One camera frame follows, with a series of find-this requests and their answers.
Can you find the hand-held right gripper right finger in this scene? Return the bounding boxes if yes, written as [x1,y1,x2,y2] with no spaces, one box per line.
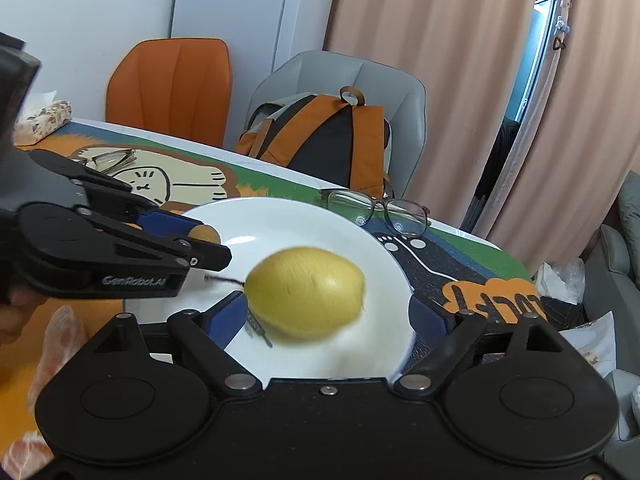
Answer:
[392,294,566,396]

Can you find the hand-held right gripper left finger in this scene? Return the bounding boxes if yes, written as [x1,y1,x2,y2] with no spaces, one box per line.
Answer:
[92,290,263,396]

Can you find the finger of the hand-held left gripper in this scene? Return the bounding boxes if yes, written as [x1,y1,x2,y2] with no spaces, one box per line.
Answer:
[75,204,233,274]
[30,149,197,239]

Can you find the large green pomelo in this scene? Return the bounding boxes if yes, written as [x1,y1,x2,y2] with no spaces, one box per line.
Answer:
[205,246,367,341]

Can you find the peeled pomelo segment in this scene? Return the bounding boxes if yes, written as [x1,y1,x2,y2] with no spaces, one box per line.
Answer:
[0,435,56,478]
[32,305,91,413]

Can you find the white plate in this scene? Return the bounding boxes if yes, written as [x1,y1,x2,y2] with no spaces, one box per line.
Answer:
[120,197,416,381]

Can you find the person's left hand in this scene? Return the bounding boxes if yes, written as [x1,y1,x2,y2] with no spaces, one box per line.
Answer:
[0,280,48,346]

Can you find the colourful printed table mat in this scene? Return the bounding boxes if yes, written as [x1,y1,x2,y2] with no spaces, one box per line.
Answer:
[0,120,538,480]

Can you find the thin rimmed glasses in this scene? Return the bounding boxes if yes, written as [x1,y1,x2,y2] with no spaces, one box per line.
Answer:
[75,147,138,172]

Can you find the dark rimmed glasses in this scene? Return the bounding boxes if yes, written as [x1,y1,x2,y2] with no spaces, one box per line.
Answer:
[320,187,432,239]

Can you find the patterned tissue box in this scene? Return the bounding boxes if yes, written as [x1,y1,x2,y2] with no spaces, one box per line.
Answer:
[12,91,73,147]

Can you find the orange chair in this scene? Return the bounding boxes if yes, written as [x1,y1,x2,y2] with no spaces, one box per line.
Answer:
[106,37,233,148]

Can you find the white plastic bag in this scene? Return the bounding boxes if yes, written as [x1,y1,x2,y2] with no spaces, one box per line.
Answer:
[557,310,616,378]
[535,257,586,306]

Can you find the orange and black backpack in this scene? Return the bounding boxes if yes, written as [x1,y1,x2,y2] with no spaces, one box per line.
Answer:
[235,86,396,198]

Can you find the grey sofa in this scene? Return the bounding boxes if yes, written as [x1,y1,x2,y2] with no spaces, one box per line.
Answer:
[582,170,640,461]

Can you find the grey chair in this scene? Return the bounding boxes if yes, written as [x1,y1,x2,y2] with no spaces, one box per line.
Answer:
[247,50,428,198]

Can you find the white cabinet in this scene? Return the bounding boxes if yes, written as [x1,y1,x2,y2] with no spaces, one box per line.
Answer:
[170,0,343,78]

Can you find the beige curtain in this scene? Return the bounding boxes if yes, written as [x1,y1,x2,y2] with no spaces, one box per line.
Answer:
[322,0,543,233]
[485,0,640,273]

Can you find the small hanging ornament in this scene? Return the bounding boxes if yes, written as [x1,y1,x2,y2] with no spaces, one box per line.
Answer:
[552,0,573,53]

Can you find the white sliding door frame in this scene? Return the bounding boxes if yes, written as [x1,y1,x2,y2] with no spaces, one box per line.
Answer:
[462,0,576,231]

